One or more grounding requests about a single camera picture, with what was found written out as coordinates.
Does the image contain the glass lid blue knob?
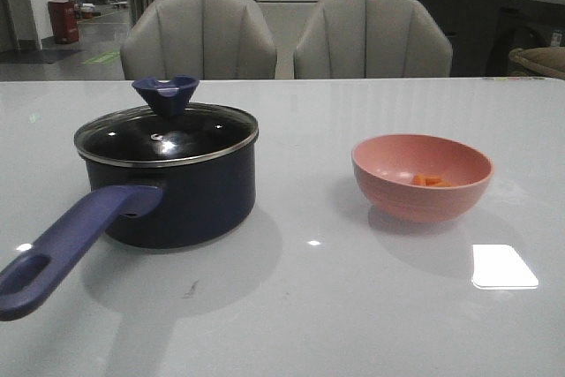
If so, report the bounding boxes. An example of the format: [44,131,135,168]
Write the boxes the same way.
[74,75,259,168]

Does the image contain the pink bowl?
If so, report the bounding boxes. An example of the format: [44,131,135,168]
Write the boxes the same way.
[351,133,493,222]

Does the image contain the orange ham slices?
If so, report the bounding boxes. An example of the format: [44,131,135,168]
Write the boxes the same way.
[411,173,454,187]

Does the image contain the dark blue saucepan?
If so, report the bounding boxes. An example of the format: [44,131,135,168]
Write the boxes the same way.
[0,102,260,322]

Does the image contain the left grey upholstered chair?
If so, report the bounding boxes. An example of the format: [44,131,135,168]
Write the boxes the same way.
[120,0,277,80]

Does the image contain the grey upholstered chair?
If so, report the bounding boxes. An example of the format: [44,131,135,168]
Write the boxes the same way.
[120,0,277,80]
[293,0,453,79]

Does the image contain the right grey upholstered chair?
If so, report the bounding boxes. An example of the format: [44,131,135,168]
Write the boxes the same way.
[293,0,453,79]

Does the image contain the red trash bin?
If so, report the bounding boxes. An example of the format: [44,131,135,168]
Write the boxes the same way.
[48,0,79,44]

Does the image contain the dark washing machine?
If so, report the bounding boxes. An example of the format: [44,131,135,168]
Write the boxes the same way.
[486,0,564,77]

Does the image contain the beige sofa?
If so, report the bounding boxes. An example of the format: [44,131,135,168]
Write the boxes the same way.
[508,47,564,79]

